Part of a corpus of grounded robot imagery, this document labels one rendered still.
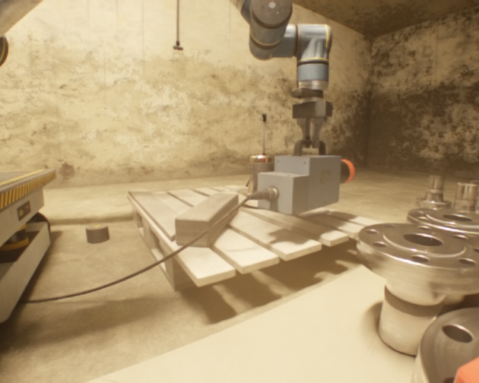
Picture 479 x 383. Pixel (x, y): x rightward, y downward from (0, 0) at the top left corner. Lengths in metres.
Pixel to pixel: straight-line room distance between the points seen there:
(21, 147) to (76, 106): 0.74
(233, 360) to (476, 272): 0.47
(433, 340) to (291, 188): 0.51
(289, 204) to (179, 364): 0.48
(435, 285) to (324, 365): 0.26
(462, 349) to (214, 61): 3.90
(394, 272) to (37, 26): 3.69
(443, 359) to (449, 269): 0.23
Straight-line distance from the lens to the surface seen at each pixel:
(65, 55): 3.57
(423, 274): 0.51
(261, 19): 0.73
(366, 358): 0.65
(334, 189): 0.93
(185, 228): 0.77
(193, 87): 3.74
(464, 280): 0.53
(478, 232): 0.76
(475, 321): 0.38
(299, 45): 0.91
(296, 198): 0.74
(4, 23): 1.42
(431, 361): 0.30
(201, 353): 0.62
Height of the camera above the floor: 0.44
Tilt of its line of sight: 10 degrees down
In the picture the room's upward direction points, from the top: straight up
